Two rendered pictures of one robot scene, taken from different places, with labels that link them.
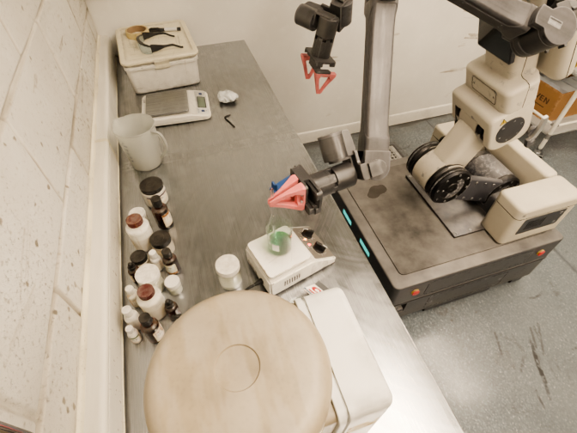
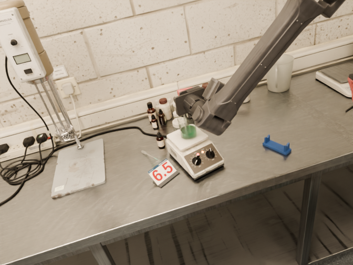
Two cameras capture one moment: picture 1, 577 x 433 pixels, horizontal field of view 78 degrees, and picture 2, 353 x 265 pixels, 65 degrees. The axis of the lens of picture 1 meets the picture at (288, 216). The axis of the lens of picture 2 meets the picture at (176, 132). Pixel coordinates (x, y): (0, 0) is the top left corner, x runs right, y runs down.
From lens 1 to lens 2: 1.04 m
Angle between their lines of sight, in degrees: 71
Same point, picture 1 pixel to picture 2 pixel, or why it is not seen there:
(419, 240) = not seen: outside the picture
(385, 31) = (279, 21)
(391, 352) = (120, 211)
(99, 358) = (132, 98)
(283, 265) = (174, 139)
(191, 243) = not seen: hidden behind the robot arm
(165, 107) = (336, 73)
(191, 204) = (242, 111)
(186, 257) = not seen: hidden behind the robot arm
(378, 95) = (239, 70)
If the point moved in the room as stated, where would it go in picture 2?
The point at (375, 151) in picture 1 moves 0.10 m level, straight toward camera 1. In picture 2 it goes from (207, 105) to (171, 104)
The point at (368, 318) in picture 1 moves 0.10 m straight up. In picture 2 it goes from (147, 200) to (139, 177)
